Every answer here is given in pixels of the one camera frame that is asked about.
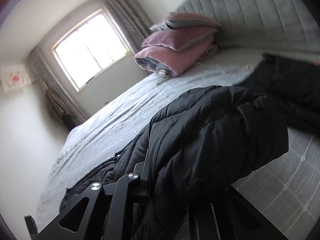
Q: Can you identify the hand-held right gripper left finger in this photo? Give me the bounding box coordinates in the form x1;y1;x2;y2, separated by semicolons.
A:
32;149;151;240

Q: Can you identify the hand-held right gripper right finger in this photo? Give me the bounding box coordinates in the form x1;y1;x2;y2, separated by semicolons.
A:
192;186;276;240

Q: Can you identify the black quilted puffer jacket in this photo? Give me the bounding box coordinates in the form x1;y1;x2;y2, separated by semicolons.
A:
59;85;290;240

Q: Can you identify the bed with grey checked cover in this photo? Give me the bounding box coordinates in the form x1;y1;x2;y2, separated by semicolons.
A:
36;44;320;240

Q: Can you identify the small dark object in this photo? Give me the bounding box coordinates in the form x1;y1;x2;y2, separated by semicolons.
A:
24;215;38;233

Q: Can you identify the grey patterned curtain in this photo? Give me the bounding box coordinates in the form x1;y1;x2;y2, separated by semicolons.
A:
97;0;151;53
27;47;88;128

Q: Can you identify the pink folded quilt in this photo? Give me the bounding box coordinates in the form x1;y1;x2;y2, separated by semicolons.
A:
134;42;216;78

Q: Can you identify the black garment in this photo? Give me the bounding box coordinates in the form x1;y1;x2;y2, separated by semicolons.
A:
237;52;320;136

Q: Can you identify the window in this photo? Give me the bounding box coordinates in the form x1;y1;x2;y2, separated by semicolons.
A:
51;8;131;92

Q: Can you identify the pink velvet pillow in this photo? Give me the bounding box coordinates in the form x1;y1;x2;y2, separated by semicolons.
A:
141;27;218;53

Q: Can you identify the grey and pink pillow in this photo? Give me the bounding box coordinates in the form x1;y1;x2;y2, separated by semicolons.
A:
149;12;222;32

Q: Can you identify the grey padded headboard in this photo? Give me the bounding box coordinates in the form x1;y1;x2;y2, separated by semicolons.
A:
175;0;320;64

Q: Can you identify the wall poster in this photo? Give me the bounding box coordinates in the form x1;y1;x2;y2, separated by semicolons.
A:
0;64;32;93

